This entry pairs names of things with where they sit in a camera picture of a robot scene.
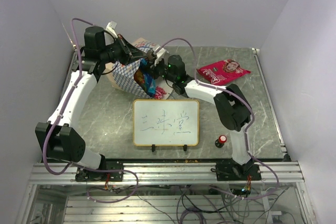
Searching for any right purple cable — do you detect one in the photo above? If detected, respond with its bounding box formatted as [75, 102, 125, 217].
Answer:
[160, 37, 280, 200]

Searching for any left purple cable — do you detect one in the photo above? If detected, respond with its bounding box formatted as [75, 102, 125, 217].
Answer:
[43, 18, 139, 204]

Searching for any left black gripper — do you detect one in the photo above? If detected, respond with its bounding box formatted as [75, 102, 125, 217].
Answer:
[101, 34, 148, 66]

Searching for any red emergency stop button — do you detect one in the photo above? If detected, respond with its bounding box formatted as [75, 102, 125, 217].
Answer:
[215, 135, 227, 148]

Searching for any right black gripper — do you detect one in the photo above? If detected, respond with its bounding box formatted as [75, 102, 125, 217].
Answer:
[143, 55, 176, 83]

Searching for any small red candy pack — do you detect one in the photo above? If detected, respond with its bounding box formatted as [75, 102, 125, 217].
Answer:
[154, 86, 167, 100]

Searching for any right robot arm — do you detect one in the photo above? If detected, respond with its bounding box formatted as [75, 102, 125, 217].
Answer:
[145, 49, 254, 180]

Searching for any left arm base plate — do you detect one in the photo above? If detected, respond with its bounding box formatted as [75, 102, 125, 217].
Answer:
[75, 159, 124, 182]

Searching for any aluminium frame rail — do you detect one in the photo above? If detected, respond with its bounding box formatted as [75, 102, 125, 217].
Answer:
[28, 162, 304, 186]

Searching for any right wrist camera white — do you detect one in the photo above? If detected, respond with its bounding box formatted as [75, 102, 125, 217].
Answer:
[153, 45, 169, 66]

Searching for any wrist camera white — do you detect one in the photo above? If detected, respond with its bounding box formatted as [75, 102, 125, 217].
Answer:
[106, 21, 118, 38]
[153, 45, 169, 66]

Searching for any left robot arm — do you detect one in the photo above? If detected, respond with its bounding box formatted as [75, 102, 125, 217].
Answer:
[35, 22, 145, 180]

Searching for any blue checkered paper bag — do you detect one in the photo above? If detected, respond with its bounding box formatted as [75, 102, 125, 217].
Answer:
[106, 37, 174, 100]

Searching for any blue snack bag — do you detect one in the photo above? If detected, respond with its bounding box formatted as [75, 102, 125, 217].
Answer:
[134, 59, 156, 98]

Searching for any pink snack bag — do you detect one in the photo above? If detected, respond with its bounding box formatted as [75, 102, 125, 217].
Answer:
[197, 59, 251, 86]

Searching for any purple cable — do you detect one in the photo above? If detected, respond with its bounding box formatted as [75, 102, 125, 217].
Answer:
[43, 18, 139, 204]
[160, 37, 280, 200]

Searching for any white board with yellow frame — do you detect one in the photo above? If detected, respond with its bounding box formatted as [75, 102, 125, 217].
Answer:
[133, 99, 200, 146]

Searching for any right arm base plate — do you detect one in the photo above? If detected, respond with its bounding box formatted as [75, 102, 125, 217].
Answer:
[211, 159, 261, 181]

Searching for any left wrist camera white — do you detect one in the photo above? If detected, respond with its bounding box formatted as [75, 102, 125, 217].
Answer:
[106, 21, 118, 38]

